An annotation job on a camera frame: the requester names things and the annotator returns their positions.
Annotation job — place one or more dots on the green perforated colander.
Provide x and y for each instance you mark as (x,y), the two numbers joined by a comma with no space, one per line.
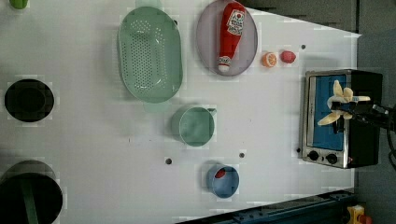
(149,47)

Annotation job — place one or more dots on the green object at corner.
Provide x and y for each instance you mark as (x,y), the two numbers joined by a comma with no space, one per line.
(19,4)

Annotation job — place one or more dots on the orange slice toy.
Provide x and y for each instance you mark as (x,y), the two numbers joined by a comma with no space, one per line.
(269,59)

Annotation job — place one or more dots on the black round base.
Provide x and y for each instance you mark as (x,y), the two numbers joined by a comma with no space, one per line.
(30,194)
(29,100)

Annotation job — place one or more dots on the green mug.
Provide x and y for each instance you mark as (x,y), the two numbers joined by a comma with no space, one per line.
(194,125)

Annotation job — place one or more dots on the black round base lower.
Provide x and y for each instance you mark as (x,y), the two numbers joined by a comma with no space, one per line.
(30,194)

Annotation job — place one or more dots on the red plush ketchup bottle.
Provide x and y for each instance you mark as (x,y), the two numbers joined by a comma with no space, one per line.
(231,29)

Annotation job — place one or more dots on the red toy in cup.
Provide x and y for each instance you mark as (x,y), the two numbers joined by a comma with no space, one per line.
(220,173)

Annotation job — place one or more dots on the blue metal frame rail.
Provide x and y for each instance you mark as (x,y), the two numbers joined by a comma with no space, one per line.
(326,208)

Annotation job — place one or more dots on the peeled banana toy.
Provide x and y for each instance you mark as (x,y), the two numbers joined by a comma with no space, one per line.
(342,96)

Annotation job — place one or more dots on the black round base upper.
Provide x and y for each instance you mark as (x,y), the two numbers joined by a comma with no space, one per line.
(29,100)

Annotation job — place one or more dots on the red strawberry toy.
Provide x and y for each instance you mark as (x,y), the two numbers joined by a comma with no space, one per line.
(287,56)

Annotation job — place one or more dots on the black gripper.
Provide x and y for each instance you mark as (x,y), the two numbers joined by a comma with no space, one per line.
(380,116)

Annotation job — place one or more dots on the silver black toaster oven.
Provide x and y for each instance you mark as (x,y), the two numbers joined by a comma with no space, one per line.
(345,143)

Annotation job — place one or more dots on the yellow red device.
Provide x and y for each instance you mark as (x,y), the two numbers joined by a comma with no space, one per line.
(358,216)

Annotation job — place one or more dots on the blue cup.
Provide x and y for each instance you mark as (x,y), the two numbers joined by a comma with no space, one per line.
(226,186)

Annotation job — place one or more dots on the grey round plate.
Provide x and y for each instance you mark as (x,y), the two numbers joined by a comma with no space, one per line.
(208,40)

